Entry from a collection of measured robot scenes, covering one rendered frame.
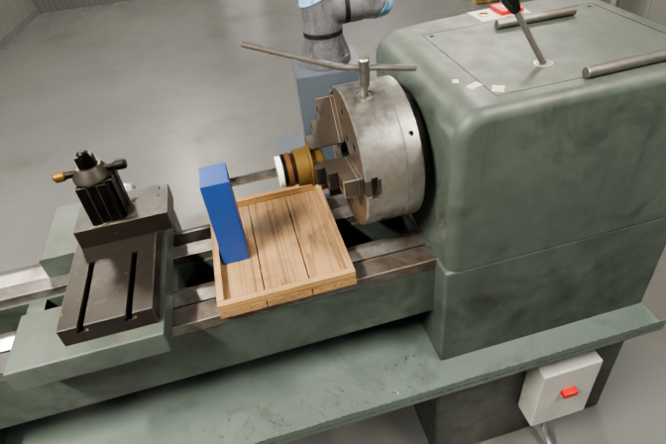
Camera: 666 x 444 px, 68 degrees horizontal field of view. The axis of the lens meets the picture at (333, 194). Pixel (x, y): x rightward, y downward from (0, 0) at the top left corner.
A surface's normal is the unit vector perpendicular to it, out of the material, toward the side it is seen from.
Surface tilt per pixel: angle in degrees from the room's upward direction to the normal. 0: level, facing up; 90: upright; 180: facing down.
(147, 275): 0
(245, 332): 90
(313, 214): 0
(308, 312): 90
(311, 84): 90
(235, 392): 0
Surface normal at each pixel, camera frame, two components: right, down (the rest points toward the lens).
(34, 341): -0.10, -0.79
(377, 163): 0.18, 0.18
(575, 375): 0.25, 0.57
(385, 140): 0.14, -0.04
